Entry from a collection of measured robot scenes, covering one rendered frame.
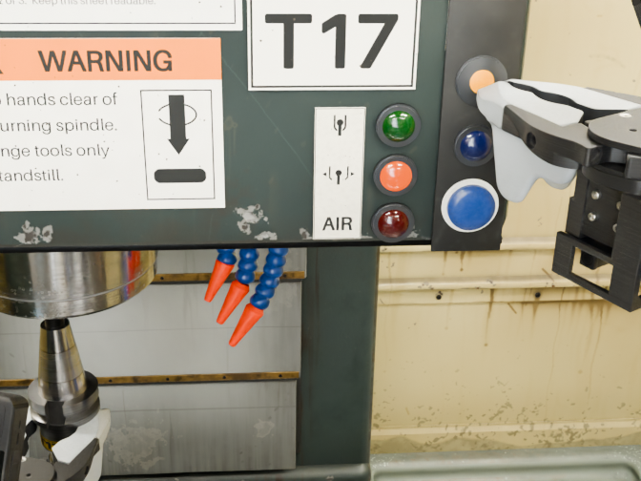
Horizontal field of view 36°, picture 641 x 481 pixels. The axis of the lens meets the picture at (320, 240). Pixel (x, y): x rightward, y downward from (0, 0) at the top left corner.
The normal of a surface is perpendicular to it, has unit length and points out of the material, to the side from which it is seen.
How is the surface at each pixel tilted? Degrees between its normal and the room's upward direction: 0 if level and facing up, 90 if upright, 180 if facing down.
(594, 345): 90
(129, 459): 89
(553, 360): 90
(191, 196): 90
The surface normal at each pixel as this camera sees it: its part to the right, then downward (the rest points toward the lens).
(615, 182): -0.65, 0.32
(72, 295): 0.32, 0.42
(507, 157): -0.85, 0.22
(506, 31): 0.07, 0.43
